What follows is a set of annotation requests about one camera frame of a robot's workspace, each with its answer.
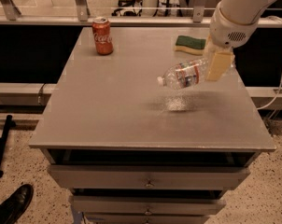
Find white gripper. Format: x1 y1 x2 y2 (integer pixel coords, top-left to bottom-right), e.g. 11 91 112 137
204 2 258 81

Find clear plastic water bottle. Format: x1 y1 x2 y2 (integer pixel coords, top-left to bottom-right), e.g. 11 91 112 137
157 58 208 90

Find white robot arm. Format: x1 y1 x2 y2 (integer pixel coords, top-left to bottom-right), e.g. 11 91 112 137
204 0 277 81

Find red coke can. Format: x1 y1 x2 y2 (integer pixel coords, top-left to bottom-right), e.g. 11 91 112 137
92 17 113 55

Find green yellow sponge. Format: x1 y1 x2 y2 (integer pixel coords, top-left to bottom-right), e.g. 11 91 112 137
175 35 205 55

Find black office chair base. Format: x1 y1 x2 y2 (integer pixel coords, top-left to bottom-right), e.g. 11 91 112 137
111 0 142 17

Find grey drawer cabinet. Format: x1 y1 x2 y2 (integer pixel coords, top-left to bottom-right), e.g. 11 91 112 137
30 28 275 224

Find black metal stand leg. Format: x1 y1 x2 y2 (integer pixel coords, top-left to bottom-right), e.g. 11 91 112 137
0 115 15 178

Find black leather shoe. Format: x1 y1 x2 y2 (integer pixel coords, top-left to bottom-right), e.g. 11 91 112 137
0 184 34 224

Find metal railing post right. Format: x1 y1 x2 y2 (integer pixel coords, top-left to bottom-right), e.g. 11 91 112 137
193 0 206 22

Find metal railing post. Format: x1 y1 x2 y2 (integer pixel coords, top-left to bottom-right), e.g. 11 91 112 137
75 0 90 21
193 0 206 22
0 0 21 21

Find metal railing post middle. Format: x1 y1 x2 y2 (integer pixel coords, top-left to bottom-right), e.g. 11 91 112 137
75 0 90 21

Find metal railing post left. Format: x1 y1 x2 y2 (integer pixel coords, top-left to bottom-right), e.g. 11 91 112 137
0 0 21 21

